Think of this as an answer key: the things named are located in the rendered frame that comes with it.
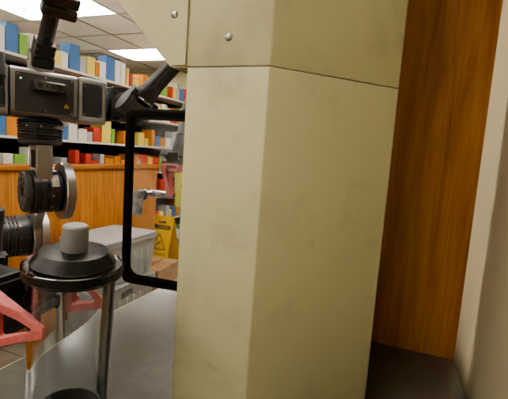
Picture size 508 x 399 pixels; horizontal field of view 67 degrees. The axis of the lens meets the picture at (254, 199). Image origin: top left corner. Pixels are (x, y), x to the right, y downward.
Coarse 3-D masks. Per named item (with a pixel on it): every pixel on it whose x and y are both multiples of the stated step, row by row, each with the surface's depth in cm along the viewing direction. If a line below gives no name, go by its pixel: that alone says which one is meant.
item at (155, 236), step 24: (144, 120) 85; (144, 144) 86; (168, 144) 84; (144, 168) 86; (168, 168) 85; (168, 192) 85; (144, 216) 87; (168, 216) 86; (144, 240) 88; (168, 240) 86; (144, 264) 88; (168, 264) 87
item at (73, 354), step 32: (32, 288) 41; (96, 288) 42; (64, 320) 41; (96, 320) 43; (32, 352) 42; (64, 352) 42; (96, 352) 44; (32, 384) 43; (64, 384) 43; (96, 384) 45
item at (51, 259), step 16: (64, 224) 44; (80, 224) 44; (64, 240) 43; (80, 240) 43; (32, 256) 43; (48, 256) 42; (64, 256) 42; (80, 256) 43; (96, 256) 43; (112, 256) 46; (48, 272) 40; (64, 272) 41; (80, 272) 41; (96, 272) 42
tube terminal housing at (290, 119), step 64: (192, 0) 48; (256, 0) 45; (320, 0) 47; (384, 0) 50; (192, 64) 48; (256, 64) 46; (320, 64) 48; (384, 64) 52; (192, 128) 49; (256, 128) 46; (320, 128) 49; (384, 128) 53; (192, 192) 50; (256, 192) 47; (320, 192) 50; (384, 192) 55; (192, 256) 51; (256, 256) 48; (320, 256) 52; (192, 320) 52; (256, 320) 49; (320, 320) 53; (192, 384) 53; (256, 384) 50; (320, 384) 55
